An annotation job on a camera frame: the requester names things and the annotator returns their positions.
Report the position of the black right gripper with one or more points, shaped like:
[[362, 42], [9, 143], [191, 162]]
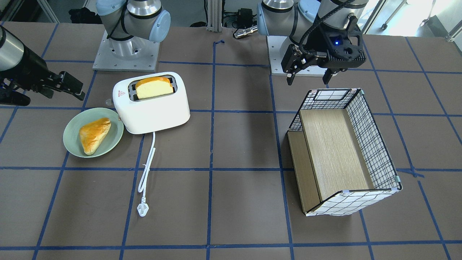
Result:
[[26, 68]]

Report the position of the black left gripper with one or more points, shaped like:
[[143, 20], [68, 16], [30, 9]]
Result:
[[322, 44]]

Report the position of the white toaster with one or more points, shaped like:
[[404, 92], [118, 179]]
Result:
[[156, 113]]

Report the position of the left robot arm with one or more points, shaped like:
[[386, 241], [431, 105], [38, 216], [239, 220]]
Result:
[[296, 20]]

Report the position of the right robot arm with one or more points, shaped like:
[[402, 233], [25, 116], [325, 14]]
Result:
[[123, 20]]

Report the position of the toast slice in toaster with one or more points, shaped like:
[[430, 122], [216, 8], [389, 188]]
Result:
[[153, 87]]

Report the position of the green plate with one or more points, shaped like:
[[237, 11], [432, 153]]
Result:
[[71, 138]]

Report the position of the triangular golden bread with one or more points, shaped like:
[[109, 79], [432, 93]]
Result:
[[92, 134]]

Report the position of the wire basket with checked cloth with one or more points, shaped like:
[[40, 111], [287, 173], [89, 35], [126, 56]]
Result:
[[340, 159]]

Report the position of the aluminium frame post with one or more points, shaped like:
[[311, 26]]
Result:
[[214, 15]]

